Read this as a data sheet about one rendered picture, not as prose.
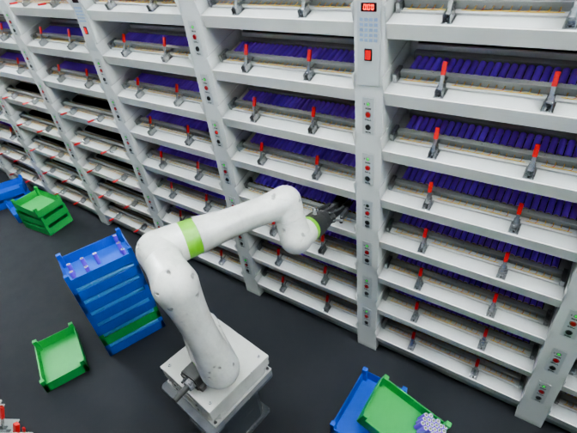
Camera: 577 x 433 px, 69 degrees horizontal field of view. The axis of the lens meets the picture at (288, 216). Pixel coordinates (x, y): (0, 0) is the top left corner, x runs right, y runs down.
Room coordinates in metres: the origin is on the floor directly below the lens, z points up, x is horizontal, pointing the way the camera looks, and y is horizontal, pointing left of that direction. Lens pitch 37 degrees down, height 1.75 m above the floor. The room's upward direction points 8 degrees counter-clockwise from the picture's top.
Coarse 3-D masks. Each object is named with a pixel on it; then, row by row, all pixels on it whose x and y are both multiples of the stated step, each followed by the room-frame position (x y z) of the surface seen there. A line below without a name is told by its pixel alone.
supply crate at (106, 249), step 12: (108, 240) 1.65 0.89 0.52; (120, 240) 1.66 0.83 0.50; (72, 252) 1.57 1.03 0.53; (84, 252) 1.59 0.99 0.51; (96, 252) 1.61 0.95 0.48; (108, 252) 1.60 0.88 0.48; (132, 252) 1.51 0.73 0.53; (60, 264) 1.50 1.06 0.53; (72, 264) 1.54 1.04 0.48; (96, 264) 1.52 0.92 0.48; (108, 264) 1.46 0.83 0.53; (120, 264) 1.48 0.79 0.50; (84, 276) 1.40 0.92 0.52; (96, 276) 1.42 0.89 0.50; (72, 288) 1.37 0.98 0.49
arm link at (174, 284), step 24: (144, 264) 0.87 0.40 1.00; (168, 264) 0.82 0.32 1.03; (168, 288) 0.76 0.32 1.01; (192, 288) 0.78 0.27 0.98; (168, 312) 0.76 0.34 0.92; (192, 312) 0.76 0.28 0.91; (192, 336) 0.77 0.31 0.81; (216, 336) 0.80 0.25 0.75; (216, 360) 0.77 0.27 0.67; (216, 384) 0.76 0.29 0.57
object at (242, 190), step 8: (248, 176) 1.70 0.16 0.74; (256, 176) 1.72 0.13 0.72; (240, 184) 1.66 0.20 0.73; (240, 192) 1.65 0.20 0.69; (248, 192) 1.63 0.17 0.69; (256, 192) 1.62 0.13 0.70; (304, 208) 1.45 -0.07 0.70; (336, 224) 1.32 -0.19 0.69; (344, 224) 1.31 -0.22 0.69; (352, 224) 1.30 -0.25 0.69; (336, 232) 1.33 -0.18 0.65; (344, 232) 1.29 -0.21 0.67; (352, 232) 1.27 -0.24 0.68
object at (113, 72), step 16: (96, 32) 2.09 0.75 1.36; (96, 64) 2.13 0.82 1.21; (112, 64) 2.11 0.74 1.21; (112, 80) 2.09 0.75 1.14; (112, 96) 2.10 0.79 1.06; (112, 112) 2.13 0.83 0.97; (128, 112) 2.10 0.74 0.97; (144, 144) 2.13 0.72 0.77; (144, 176) 2.09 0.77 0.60; (144, 192) 2.12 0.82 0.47; (160, 208) 2.09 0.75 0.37
